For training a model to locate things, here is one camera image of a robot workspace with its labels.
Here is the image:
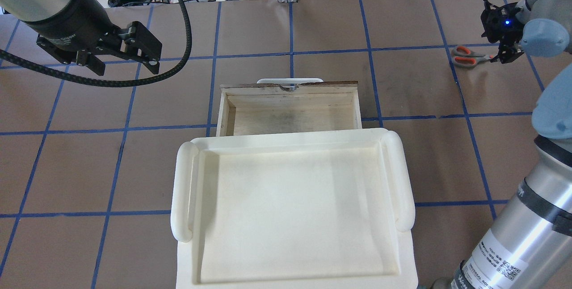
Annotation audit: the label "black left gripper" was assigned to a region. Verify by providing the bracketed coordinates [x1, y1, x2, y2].
[37, 10, 163, 76]

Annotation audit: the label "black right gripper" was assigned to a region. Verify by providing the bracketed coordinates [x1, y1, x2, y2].
[481, 0, 524, 64]

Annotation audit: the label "grey orange scissors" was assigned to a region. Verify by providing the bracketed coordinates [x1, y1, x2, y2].
[450, 45, 495, 69]

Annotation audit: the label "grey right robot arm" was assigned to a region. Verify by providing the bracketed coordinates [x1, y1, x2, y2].
[432, 0, 572, 289]

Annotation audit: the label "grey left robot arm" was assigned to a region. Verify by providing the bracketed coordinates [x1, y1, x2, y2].
[1, 0, 163, 76]

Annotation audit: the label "light wooden drawer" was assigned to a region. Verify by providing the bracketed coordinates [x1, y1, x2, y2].
[216, 81, 362, 137]

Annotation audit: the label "white plastic tray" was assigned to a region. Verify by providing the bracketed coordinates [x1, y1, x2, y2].
[171, 128, 419, 289]

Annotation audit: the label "black braided cable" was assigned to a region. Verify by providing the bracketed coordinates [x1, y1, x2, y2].
[0, 0, 193, 88]

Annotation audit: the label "white drawer handle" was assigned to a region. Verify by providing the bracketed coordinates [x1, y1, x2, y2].
[256, 78, 323, 85]

